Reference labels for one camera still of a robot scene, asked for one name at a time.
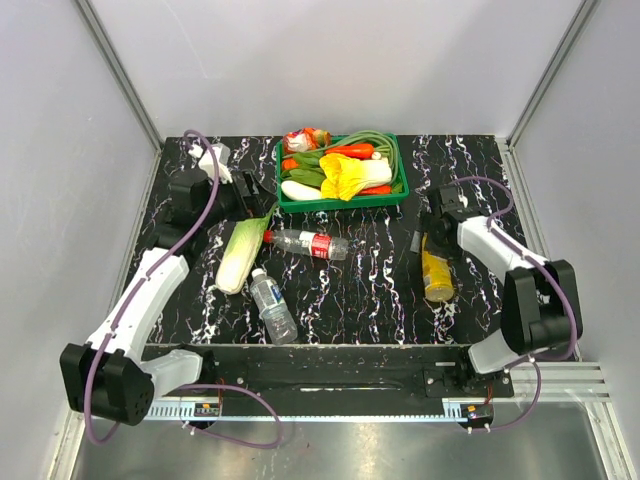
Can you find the yellow juice bottle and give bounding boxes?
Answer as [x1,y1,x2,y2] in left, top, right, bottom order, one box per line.
[421,234,454,303]

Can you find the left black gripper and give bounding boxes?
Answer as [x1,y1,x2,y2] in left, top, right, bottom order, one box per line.
[199,169,277,229]

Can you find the green toy bok choy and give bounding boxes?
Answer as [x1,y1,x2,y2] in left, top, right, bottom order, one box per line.
[280,152,326,188]

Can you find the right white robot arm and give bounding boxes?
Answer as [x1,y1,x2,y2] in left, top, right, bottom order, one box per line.
[417,184,583,396]

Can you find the yellow white toy cabbage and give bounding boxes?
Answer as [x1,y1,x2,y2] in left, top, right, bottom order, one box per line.
[319,154,393,201]

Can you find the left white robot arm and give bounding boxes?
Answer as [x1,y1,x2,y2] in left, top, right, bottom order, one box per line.
[60,167,276,426]

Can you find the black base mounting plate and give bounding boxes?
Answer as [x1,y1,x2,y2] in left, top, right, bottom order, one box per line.
[169,345,514,402]

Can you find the aluminium slotted rail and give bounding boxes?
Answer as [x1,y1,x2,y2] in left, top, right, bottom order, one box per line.
[145,391,493,423]

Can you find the red toy pepper bottom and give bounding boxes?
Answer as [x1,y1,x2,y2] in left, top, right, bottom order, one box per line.
[358,185,393,196]

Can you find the small orange toy carrot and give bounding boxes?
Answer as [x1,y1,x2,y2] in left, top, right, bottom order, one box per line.
[281,158,299,171]

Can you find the red toy chili pepper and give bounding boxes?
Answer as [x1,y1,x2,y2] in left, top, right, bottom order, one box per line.
[325,143,375,160]

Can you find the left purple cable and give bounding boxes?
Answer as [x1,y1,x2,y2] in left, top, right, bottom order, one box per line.
[82,129,284,449]

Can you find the orange white toy vegetable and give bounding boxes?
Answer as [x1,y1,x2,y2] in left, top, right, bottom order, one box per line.
[283,127,331,154]

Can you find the green toy long beans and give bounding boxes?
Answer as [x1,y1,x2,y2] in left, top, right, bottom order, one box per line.
[311,130,401,183]

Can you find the green plastic basket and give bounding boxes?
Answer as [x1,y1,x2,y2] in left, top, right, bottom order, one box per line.
[276,139,410,213]

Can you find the clear water bottle white cap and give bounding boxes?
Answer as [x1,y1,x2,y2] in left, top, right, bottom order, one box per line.
[250,268,298,345]

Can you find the toy napa cabbage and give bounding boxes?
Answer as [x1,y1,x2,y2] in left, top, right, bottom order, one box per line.
[215,204,277,295]

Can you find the white toy radish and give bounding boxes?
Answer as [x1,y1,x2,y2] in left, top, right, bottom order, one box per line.
[281,180,322,202]

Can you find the clear cola bottle red label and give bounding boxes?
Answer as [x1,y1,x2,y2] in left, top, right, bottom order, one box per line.
[263,229,349,260]

